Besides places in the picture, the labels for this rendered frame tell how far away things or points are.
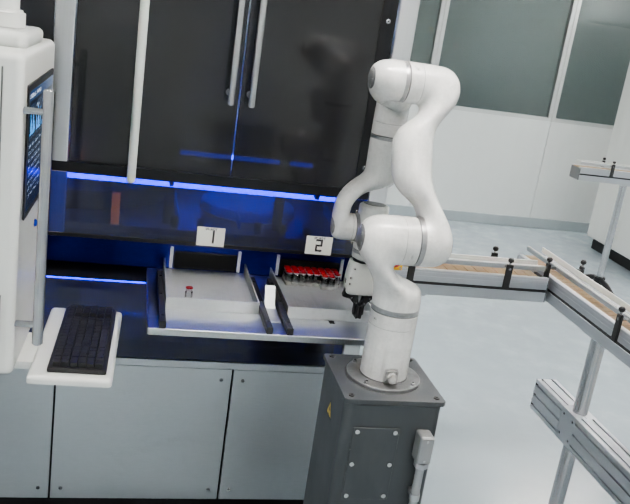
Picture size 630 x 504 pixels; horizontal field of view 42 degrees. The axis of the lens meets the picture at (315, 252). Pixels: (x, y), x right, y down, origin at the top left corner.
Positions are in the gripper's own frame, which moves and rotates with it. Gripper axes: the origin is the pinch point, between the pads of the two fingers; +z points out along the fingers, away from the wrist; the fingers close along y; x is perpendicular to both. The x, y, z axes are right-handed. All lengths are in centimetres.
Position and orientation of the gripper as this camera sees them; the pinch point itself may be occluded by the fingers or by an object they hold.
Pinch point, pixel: (357, 310)
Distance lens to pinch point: 235.9
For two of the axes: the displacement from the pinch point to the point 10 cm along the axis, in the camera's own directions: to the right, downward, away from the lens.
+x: 2.0, 2.9, -9.4
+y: -9.7, -0.8, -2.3
